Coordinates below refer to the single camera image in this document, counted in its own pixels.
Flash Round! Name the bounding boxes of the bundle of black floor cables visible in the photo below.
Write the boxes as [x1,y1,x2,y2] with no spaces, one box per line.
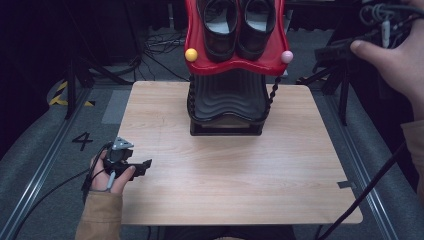
[141,28,191,83]

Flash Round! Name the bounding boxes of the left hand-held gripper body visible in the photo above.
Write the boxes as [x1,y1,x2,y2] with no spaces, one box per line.
[102,136,135,175]

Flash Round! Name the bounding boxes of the right hand-held gripper black cable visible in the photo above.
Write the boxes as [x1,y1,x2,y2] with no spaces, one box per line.
[315,141,408,240]

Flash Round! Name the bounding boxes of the black leather shoe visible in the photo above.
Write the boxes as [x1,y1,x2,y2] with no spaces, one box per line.
[195,0,240,64]
[235,0,277,62]

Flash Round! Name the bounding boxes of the left hand-held gripper black cable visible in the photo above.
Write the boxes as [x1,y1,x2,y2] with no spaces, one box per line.
[9,141,114,240]

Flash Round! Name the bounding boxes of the person's right hand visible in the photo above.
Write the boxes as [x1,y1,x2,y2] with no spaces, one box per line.
[349,0,424,123]

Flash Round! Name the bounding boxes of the black metal stand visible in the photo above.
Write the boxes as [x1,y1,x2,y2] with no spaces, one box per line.
[63,0,136,120]
[295,63,353,127]

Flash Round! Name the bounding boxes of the red and black shoe rack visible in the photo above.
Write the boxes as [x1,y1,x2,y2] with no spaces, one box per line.
[184,0,294,137]

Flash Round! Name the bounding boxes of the hand-held gripper black cable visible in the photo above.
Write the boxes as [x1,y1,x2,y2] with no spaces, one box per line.
[9,141,114,240]
[315,141,408,240]

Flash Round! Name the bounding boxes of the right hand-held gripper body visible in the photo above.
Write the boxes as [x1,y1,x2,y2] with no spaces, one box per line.
[358,2,424,49]

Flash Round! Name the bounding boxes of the person's left hand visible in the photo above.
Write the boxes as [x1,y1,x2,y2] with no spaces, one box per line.
[89,149,137,194]

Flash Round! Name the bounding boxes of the grey tape piece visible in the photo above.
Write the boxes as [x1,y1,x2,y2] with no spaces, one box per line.
[336,180,357,190]

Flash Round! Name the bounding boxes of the yellow and black floor tape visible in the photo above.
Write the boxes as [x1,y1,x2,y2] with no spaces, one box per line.
[48,80,97,108]

